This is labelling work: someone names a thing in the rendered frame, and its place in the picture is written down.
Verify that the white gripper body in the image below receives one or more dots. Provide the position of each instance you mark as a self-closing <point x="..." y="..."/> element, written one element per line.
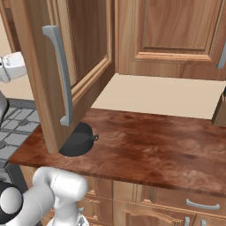
<point x="17" y="66"/>

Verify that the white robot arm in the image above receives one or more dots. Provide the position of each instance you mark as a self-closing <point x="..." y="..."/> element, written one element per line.
<point x="61" y="188"/>

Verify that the grey stove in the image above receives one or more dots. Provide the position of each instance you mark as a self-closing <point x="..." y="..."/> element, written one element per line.
<point x="16" y="126"/>

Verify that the black pot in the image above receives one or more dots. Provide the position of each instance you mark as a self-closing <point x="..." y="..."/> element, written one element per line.
<point x="78" y="141"/>

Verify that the wooden base cabinet door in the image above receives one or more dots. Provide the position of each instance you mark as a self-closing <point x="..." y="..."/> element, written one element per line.
<point x="216" y="222"/>
<point x="147" y="216"/>

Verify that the wooden drawer front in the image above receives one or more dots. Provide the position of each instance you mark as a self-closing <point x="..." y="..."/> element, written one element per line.
<point x="176" y="198"/>

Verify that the brown wooden block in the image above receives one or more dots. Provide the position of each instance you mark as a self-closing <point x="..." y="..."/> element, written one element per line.
<point x="220" y="113"/>

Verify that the wooden wall cabinet door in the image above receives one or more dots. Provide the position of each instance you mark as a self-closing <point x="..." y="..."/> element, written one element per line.
<point x="38" y="88"/>
<point x="176" y="29"/>

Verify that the wooden wall cabinet body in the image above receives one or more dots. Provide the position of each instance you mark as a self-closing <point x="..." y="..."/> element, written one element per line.
<point x="9" y="23"/>

